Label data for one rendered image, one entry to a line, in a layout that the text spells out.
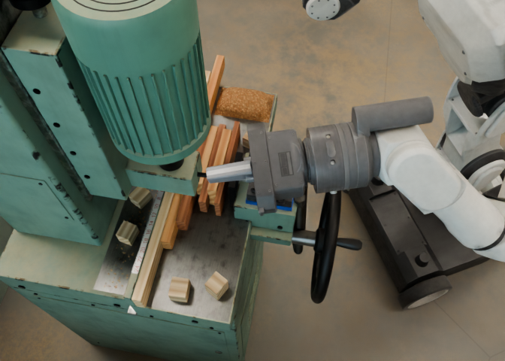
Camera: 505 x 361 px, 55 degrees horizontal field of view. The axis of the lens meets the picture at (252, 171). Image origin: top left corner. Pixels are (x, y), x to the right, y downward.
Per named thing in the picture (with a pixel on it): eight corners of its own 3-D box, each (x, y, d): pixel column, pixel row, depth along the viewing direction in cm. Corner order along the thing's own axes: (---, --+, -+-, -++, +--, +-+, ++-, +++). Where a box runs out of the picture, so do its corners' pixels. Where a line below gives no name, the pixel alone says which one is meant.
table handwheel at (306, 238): (338, 190, 132) (322, 298, 128) (265, 178, 134) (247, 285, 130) (352, 174, 103) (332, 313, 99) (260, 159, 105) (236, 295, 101)
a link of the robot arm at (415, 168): (361, 136, 67) (416, 189, 73) (379, 173, 59) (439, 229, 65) (400, 105, 64) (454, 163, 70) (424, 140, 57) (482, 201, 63)
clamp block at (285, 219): (292, 235, 110) (295, 218, 102) (234, 225, 111) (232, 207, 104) (300, 179, 117) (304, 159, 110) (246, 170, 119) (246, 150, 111)
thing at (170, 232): (172, 250, 105) (169, 242, 102) (163, 248, 105) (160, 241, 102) (225, 66, 132) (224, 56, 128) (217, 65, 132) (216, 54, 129)
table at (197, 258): (275, 341, 101) (276, 335, 96) (134, 313, 104) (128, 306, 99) (311, 111, 131) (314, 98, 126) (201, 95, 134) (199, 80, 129)
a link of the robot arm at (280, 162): (261, 222, 68) (346, 210, 68) (256, 208, 59) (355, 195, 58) (249, 137, 71) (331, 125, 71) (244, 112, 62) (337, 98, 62)
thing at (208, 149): (204, 195, 112) (202, 183, 107) (197, 194, 112) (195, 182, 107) (219, 139, 120) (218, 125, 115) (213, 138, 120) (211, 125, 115)
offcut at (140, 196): (140, 209, 121) (138, 203, 118) (131, 201, 122) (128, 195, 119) (152, 198, 123) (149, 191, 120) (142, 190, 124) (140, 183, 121)
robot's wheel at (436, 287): (389, 302, 189) (433, 287, 193) (395, 315, 186) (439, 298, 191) (406, 286, 172) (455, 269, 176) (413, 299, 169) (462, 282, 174)
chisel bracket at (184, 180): (195, 200, 102) (192, 180, 94) (131, 189, 103) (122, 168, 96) (204, 170, 105) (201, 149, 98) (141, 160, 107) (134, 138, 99)
